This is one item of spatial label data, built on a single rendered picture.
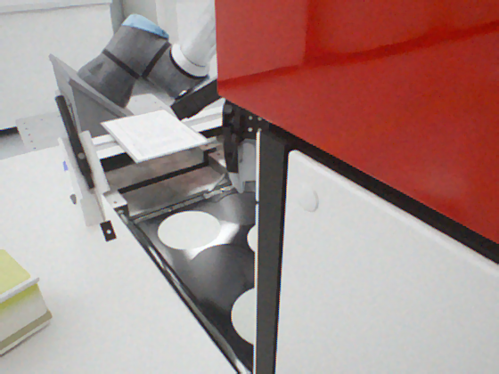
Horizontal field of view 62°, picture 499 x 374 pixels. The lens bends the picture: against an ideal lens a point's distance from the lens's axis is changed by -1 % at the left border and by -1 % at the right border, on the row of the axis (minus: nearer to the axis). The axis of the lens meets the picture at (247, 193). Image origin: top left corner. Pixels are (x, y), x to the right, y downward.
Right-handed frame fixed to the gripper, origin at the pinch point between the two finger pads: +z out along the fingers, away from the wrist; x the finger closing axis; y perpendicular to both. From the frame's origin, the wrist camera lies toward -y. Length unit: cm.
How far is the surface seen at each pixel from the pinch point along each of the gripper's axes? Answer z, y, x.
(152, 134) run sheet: 2.4, -21.5, 18.1
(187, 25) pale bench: 36, -118, 299
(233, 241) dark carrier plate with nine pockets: 9.4, 0.0, -2.0
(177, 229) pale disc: 9.5, -9.7, -0.9
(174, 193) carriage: 11.4, -15.5, 11.9
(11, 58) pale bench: 42, -211, 196
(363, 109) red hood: -25.7, 14.1, -34.6
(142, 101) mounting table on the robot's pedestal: 17, -51, 72
